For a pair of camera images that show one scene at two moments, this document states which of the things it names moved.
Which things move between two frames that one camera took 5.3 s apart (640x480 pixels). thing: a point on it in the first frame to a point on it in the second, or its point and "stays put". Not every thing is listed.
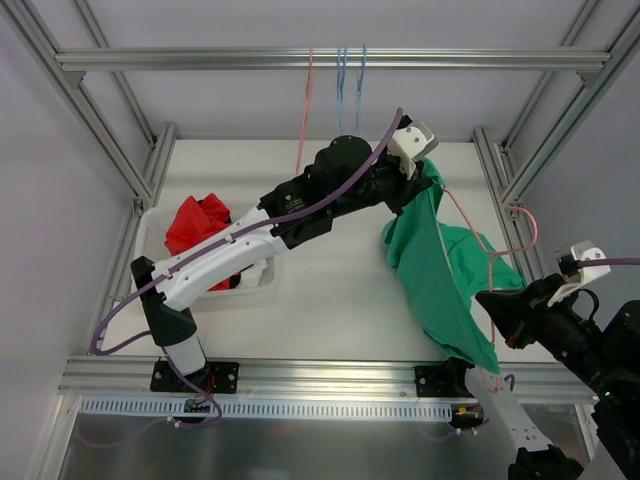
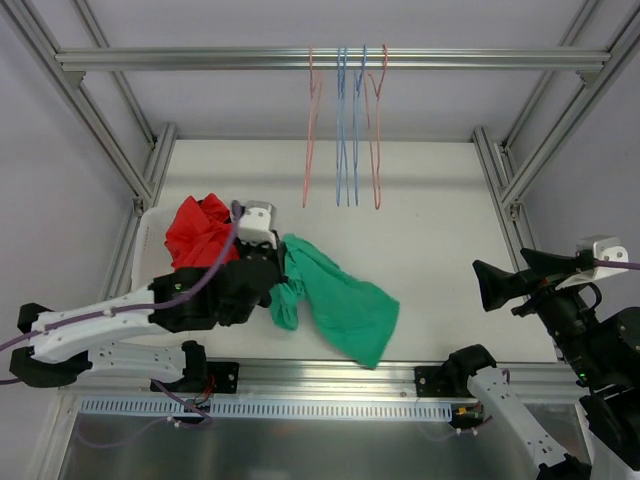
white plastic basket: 150,242 stays put
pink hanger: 311,77 to 314,105
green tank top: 446,267 to 358,313
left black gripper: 407,185 to 272,262
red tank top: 193,221 stays put
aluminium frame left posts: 27,20 stays put
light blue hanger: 340,79 stays put
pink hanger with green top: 482,374 to 377,200
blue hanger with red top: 359,91 stays put
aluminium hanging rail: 542,60 stays put
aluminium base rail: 130,378 stays put
